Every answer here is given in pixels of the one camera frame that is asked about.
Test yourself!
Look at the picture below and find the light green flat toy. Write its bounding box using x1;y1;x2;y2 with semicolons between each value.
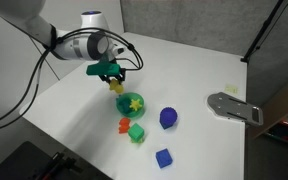
130;136;146;145

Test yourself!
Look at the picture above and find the yellow star-shaped toy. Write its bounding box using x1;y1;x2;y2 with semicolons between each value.
129;98;143;112

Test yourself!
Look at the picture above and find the wooden shelf unit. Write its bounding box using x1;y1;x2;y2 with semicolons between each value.
250;70;288;150

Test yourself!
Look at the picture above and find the black and red clamp tool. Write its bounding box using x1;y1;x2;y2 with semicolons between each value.
33;151;84;180

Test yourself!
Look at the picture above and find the green cube toy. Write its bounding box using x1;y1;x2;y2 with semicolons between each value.
127;122;146;141

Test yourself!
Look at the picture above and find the orange toy block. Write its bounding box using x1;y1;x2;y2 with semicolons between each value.
118;117;132;135

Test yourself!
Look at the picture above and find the pale yellow sticky note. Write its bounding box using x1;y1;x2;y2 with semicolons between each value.
224;84;239;95

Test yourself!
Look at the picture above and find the grey metal mounting plate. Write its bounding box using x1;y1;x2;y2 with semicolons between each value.
206;91;264;127

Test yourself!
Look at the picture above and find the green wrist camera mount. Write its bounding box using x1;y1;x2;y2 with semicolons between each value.
85;53;122;77

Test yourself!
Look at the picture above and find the black side table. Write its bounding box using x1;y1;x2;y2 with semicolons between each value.
0;140;114;180

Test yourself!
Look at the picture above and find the green bowl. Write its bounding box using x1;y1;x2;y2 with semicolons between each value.
115;92;146;120

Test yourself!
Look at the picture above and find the blue ridged cylinder toy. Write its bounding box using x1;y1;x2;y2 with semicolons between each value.
159;106;179;130

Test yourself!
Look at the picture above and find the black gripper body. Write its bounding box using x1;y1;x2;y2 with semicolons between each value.
98;67;127;83

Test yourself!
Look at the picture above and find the black tripod stand pole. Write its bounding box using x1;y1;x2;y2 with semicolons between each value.
240;0;288;64

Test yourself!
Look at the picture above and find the blue cube toy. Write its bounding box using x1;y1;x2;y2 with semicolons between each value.
155;148;174;169

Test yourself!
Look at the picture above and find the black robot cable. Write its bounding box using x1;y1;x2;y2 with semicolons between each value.
0;27;145;133

